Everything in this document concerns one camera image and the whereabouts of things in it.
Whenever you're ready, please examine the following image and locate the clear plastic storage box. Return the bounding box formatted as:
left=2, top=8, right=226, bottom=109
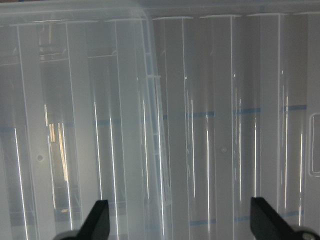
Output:
left=0, top=0, right=172, bottom=240

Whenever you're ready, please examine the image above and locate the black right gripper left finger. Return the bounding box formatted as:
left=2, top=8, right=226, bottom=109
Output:
left=77, top=200, right=110, bottom=240

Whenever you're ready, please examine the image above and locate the clear plastic box lid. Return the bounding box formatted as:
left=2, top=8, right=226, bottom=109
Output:
left=0, top=0, right=320, bottom=240

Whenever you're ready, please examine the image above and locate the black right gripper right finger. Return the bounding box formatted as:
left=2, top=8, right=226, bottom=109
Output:
left=250, top=197, right=295, bottom=240

